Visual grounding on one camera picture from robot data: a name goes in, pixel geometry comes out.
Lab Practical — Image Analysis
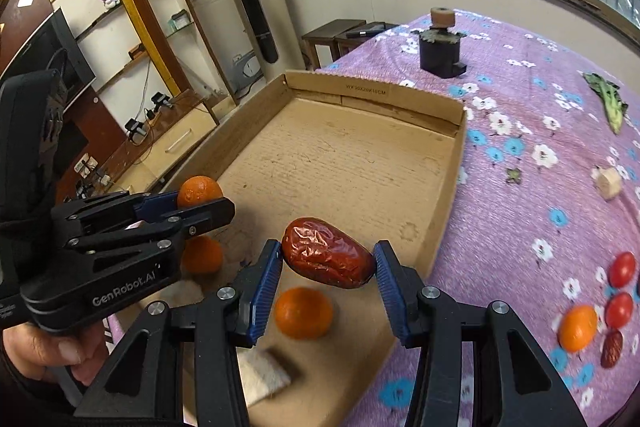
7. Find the brown tape roll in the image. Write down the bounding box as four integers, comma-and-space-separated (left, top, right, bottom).
431, 8, 456, 29

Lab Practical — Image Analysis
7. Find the dried red jujube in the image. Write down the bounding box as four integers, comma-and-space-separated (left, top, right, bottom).
601, 329, 624, 369
281, 217, 376, 289

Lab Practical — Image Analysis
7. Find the person's left hand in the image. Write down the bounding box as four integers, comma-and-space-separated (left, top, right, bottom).
2, 322, 108, 386

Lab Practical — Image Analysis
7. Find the orange tangerine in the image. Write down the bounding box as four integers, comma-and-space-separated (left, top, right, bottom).
177, 176, 224, 208
181, 235, 224, 275
273, 287, 334, 340
558, 305, 598, 353

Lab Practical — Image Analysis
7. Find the white wall shelf unit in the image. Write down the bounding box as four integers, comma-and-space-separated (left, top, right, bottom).
50, 0, 236, 124

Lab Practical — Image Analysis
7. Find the red cherry tomato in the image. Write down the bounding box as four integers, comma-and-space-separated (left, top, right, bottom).
604, 291, 634, 329
608, 251, 637, 288

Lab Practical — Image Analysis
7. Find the black cylindrical holder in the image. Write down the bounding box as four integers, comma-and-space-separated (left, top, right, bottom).
416, 27, 466, 79

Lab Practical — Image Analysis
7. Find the wooden tv cabinet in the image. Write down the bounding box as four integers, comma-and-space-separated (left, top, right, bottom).
55, 90, 233, 202

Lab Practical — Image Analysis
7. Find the dark wooden side table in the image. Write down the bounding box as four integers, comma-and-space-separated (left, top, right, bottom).
302, 20, 397, 70

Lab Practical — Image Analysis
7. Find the shallow cardboard box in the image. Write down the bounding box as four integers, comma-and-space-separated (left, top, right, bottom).
166, 70, 465, 426

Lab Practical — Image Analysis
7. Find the green leafy vegetable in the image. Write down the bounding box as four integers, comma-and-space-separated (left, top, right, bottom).
582, 72, 628, 134

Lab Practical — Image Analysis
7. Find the black television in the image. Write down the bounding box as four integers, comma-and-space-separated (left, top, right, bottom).
1, 9, 96, 108

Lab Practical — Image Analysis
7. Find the beige cork piece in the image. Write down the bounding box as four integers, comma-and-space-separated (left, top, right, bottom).
591, 167, 623, 200

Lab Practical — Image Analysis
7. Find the purple floral tablecloth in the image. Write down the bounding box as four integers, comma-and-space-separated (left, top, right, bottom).
315, 12, 639, 426

